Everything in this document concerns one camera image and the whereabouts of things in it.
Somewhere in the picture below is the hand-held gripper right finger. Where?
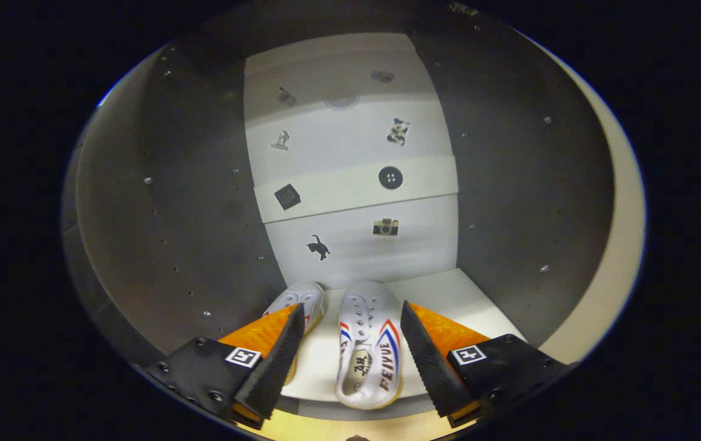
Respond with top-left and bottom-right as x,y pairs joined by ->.
400,300 -> 571,428

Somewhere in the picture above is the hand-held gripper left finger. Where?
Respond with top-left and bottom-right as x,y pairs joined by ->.
145,302 -> 306,428

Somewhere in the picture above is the white canvas shoe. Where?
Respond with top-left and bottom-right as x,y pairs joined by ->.
335,281 -> 404,410
263,281 -> 325,386

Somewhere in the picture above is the grey shoe cabinet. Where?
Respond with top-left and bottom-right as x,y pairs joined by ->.
62,12 -> 617,423

